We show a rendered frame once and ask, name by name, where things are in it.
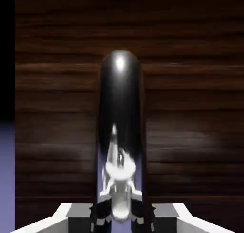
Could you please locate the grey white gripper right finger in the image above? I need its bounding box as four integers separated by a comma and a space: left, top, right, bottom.
146, 203, 236, 233

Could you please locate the dark shiny curved metal handle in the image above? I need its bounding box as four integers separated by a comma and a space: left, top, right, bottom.
96, 49, 147, 233

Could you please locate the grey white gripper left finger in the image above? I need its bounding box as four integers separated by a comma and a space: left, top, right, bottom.
10, 203, 98, 233

